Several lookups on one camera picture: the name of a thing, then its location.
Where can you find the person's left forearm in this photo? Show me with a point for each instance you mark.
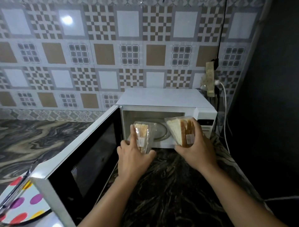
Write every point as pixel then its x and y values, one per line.
pixel 105 205

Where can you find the polka dot plate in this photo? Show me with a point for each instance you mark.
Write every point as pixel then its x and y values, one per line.
pixel 28 203

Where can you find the person's right forearm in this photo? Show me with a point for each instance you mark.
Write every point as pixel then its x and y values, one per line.
pixel 238 203

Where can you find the beige wall power strip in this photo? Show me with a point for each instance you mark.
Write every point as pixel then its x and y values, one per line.
pixel 210 79

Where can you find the person's right hand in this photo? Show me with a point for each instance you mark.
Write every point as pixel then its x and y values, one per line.
pixel 202 154

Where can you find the white microwave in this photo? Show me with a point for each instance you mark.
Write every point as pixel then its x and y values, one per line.
pixel 161 98

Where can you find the person's left hand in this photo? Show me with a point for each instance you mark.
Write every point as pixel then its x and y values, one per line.
pixel 132 161

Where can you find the triangle sandwich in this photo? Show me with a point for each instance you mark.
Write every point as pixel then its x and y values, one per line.
pixel 143 134
pixel 179 131

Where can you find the glass turntable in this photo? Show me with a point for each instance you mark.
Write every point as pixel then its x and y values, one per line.
pixel 162 132

